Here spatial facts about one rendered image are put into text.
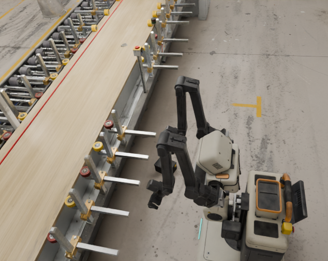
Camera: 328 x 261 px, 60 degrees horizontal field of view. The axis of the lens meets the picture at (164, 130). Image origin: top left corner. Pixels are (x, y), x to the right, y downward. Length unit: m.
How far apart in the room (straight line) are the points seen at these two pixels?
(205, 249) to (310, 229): 1.03
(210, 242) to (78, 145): 1.33
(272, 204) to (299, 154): 1.57
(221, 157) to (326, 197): 1.83
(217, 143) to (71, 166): 1.20
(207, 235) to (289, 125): 1.85
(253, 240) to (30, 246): 1.38
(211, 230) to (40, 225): 1.32
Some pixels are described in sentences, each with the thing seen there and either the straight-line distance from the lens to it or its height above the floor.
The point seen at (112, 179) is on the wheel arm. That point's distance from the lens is 2.18.
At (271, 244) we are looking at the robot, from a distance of 1.96.
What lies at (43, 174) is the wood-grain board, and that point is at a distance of 2.35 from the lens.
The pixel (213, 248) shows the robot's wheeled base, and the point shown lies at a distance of 2.46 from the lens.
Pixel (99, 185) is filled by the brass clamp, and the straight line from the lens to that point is 2.17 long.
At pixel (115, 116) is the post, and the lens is 2.31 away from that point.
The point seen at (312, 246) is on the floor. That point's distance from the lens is 2.93.
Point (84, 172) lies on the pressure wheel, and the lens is 2.22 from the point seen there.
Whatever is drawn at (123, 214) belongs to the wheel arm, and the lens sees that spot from 2.01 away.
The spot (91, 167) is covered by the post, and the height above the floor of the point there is 1.06.
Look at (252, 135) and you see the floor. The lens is 3.53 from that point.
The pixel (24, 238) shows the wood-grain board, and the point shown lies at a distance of 2.13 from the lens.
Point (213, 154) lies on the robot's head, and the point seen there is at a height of 1.39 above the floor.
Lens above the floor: 2.58
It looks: 46 degrees down
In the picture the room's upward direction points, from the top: 9 degrees counter-clockwise
